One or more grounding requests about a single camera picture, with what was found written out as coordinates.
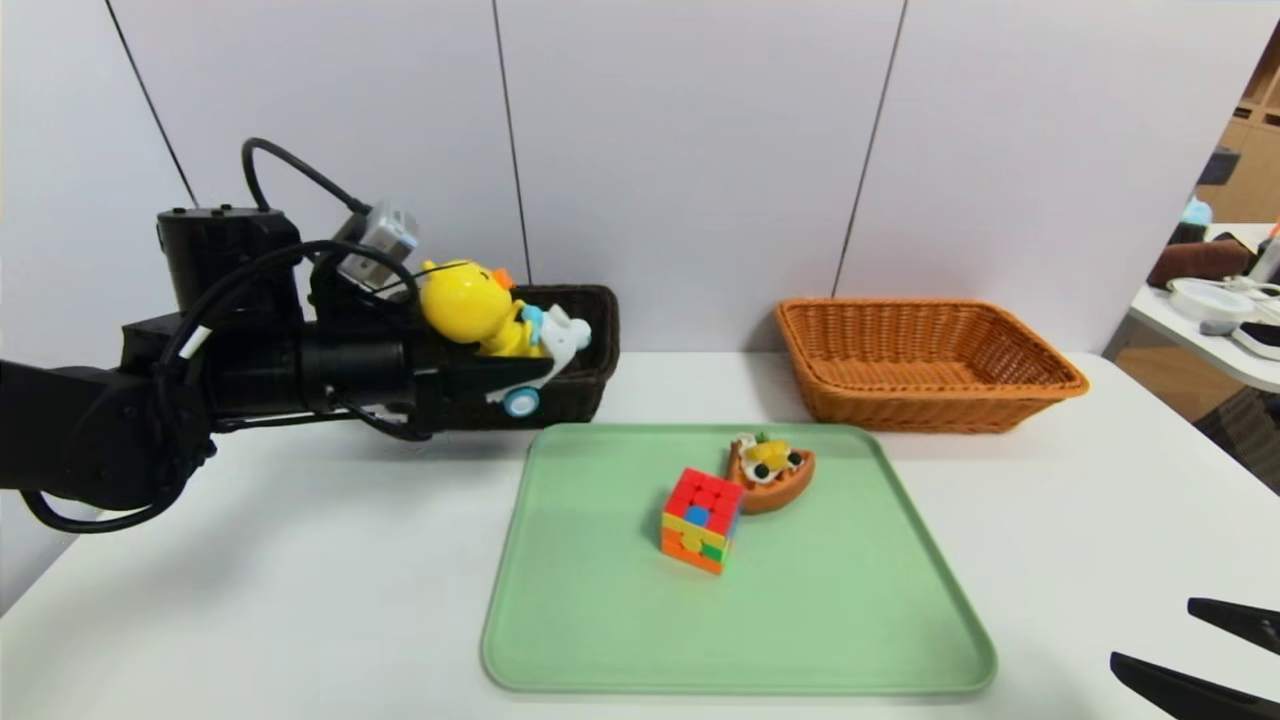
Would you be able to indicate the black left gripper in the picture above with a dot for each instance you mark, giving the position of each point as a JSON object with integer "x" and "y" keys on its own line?
{"x": 432, "y": 388}

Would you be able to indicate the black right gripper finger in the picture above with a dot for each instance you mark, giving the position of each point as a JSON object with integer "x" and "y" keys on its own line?
{"x": 1245, "y": 622}
{"x": 1200, "y": 695}

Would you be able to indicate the yellow duck toy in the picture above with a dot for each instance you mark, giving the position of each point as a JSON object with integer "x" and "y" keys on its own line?
{"x": 465, "y": 305}

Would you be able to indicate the colourful puzzle cube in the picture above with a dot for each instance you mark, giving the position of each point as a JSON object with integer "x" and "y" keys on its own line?
{"x": 705, "y": 520}

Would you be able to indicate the toy waffle slice with fruit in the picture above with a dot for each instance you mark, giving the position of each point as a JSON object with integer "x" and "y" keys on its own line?
{"x": 775, "y": 485}

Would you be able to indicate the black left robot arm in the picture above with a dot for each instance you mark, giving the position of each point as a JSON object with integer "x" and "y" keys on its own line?
{"x": 120, "y": 410}

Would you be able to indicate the dark brown wicker basket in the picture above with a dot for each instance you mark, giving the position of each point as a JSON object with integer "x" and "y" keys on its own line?
{"x": 595, "y": 340}

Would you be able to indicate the orange wicker basket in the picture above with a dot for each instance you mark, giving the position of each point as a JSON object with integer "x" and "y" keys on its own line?
{"x": 930, "y": 370}

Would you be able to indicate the light green plastic tray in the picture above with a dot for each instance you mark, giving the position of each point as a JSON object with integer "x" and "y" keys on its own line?
{"x": 620, "y": 620}

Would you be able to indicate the white side table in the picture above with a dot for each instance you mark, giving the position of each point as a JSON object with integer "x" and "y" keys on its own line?
{"x": 1200, "y": 350}

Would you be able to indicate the black and white flat item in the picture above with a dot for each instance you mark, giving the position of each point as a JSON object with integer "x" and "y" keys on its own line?
{"x": 1262, "y": 340}

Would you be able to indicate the white round dish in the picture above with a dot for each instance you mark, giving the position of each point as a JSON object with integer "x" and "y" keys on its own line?
{"x": 1205, "y": 298}

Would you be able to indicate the brown cushion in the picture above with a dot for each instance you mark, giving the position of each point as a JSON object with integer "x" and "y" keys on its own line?
{"x": 1200, "y": 262}

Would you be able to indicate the small blue item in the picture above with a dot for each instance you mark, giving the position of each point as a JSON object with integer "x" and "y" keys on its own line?
{"x": 1196, "y": 212}

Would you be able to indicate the wooden shelf unit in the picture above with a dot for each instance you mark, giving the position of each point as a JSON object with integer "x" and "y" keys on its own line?
{"x": 1262, "y": 170}

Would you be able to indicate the small black box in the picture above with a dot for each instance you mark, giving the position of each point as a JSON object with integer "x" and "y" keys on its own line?
{"x": 1218, "y": 166}

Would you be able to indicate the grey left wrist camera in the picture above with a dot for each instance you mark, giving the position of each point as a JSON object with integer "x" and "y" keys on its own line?
{"x": 385, "y": 240}

